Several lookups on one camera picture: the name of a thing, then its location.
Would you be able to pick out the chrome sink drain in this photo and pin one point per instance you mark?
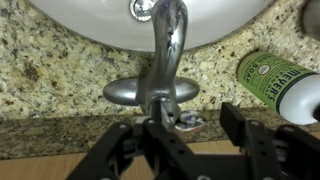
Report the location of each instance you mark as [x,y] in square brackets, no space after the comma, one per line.
[141,9]

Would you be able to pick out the white oval sink basin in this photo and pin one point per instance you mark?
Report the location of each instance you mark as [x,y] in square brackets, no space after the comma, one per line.
[110,21]

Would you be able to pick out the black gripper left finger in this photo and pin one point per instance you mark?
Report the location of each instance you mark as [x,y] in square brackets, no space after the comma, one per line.
[167,156]

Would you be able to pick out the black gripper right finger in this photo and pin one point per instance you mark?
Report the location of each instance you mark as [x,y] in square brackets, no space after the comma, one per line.
[288,153]

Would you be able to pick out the green hand soap bottle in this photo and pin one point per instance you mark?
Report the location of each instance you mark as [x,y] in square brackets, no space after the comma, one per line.
[291,90]

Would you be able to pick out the chrome tap faucet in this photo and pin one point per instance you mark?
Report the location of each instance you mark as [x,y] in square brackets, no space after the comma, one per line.
[160,91]

